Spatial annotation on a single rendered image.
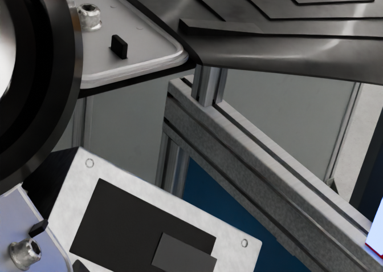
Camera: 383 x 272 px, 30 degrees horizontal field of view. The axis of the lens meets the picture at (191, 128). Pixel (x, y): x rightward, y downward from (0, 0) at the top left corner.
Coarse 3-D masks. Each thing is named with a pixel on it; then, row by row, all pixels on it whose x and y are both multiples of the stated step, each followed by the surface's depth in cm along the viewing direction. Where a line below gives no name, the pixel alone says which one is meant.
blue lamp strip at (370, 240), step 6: (378, 210) 69; (378, 216) 69; (378, 222) 69; (372, 228) 70; (378, 228) 70; (372, 234) 70; (378, 234) 70; (366, 240) 71; (372, 240) 71; (378, 240) 70; (372, 246) 71; (378, 246) 70; (378, 252) 70
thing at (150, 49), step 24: (96, 0) 36; (120, 0) 36; (120, 24) 34; (144, 24) 35; (96, 48) 32; (144, 48) 33; (168, 48) 33; (96, 72) 30; (120, 72) 31; (144, 72) 31
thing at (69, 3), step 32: (0, 0) 25; (32, 0) 26; (64, 0) 26; (0, 32) 25; (32, 32) 26; (64, 32) 26; (0, 64) 25; (32, 64) 26; (64, 64) 26; (0, 96) 24; (32, 96) 26; (64, 96) 25; (0, 128) 25; (32, 128) 25; (64, 128) 26; (0, 160) 24; (32, 160) 25; (0, 192) 24
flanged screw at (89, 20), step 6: (78, 6) 33; (84, 6) 34; (90, 6) 34; (96, 6) 34; (78, 12) 33; (84, 12) 33; (90, 12) 33; (96, 12) 33; (84, 18) 33; (90, 18) 33; (96, 18) 33; (84, 24) 33; (90, 24) 33; (96, 24) 33; (84, 30) 33; (90, 30) 33
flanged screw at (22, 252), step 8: (24, 240) 30; (32, 240) 31; (16, 248) 30; (24, 248) 30; (32, 248) 31; (16, 256) 30; (24, 256) 30; (32, 256) 30; (40, 256) 31; (16, 264) 30; (24, 264) 30
